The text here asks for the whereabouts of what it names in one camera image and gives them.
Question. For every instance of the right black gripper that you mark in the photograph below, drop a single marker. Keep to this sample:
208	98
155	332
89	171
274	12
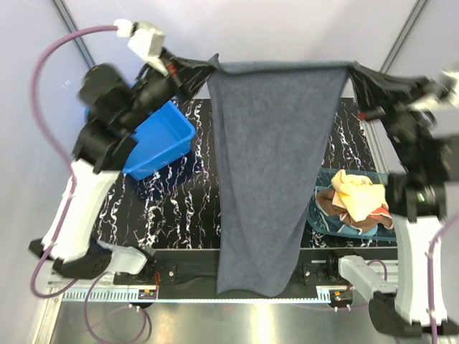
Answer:
373	89

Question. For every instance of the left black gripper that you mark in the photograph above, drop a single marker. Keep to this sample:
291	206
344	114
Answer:
188	75

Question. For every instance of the dark grey-blue towel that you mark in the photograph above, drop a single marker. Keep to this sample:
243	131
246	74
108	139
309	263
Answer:
271	123

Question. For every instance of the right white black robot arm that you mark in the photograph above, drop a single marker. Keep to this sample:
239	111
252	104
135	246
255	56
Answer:
417	202

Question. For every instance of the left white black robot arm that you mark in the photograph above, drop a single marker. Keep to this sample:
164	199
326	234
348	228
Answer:
69	244

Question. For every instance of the blue plastic bin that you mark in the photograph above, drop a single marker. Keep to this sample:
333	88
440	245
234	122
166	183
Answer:
161	147

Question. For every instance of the yellow towel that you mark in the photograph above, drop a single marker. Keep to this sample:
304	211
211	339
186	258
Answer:
358	195

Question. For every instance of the translucent teal plastic basket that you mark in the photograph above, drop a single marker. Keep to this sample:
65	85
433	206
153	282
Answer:
324	181

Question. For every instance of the brown towel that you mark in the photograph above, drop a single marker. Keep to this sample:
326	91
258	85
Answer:
324	201

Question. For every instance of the right small connector board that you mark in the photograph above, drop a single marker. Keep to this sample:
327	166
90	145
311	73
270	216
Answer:
343	295

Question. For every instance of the small connector board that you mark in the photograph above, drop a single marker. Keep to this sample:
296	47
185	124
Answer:
343	295
147	294

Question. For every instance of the left small connector board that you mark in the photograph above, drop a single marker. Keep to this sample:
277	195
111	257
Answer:
147	294

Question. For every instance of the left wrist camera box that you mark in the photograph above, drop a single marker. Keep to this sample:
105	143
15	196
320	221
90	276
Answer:
145	40

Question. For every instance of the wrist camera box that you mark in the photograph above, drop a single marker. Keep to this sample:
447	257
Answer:
441	94
145	40

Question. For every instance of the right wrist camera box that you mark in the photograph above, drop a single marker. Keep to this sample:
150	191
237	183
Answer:
441	94

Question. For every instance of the right aluminium frame post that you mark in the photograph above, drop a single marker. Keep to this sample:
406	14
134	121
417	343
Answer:
407	28

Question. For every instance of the aluminium frame post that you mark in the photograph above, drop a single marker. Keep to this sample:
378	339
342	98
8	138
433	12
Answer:
407	28
69	23

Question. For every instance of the left aluminium frame post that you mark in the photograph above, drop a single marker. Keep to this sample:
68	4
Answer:
69	23

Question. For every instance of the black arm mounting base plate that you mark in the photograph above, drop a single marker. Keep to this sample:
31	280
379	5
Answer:
179	266

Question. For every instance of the aluminium front rail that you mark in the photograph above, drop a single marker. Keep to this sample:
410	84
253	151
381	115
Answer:
310	286

